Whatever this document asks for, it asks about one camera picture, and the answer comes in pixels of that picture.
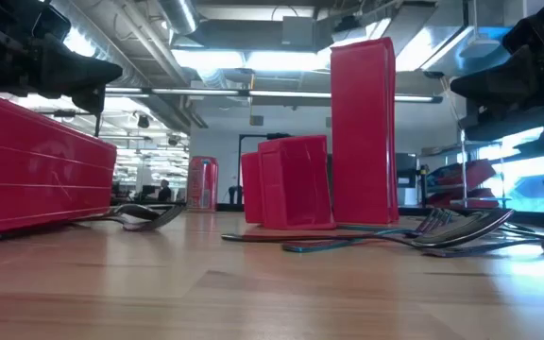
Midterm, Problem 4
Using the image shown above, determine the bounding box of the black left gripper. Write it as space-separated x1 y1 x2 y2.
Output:
0 0 124 115

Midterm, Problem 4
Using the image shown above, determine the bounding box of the red plastic bin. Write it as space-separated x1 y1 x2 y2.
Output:
241 135 337 231
0 84 118 246
331 37 400 226

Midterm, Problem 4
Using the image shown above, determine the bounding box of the iridescent table knife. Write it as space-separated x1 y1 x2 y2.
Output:
335 223 417 234

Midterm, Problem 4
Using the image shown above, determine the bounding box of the white ceiling device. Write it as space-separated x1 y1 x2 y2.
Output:
459 0 501 59

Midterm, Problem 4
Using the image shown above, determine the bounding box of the black shelf board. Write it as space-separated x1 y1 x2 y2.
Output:
460 106 544 143

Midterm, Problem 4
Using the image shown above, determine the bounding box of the red tilted storage bin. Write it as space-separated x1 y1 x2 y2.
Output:
434 159 496 190
430 187 500 209

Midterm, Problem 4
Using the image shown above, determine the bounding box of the bright window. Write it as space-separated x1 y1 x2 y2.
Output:
477 126 544 213

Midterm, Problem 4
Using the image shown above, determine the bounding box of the person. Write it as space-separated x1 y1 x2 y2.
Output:
157 178 173 203

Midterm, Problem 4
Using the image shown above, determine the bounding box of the red soda can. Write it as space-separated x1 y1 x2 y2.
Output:
186 156 220 213

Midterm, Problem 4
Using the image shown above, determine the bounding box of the long ceiling light strip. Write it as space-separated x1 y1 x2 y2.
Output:
104 87 444 104

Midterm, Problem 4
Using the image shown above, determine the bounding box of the grey ceiling box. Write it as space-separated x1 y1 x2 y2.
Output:
280 16 315 47

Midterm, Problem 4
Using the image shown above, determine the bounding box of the black rig frame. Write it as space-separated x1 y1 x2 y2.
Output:
52 109 103 138

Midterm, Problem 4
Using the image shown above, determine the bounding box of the silver spiral ventilation duct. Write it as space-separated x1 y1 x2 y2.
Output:
49 0 210 133
158 0 202 37

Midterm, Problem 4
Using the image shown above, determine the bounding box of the silver rectangular duct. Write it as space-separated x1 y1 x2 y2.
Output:
361 0 471 72

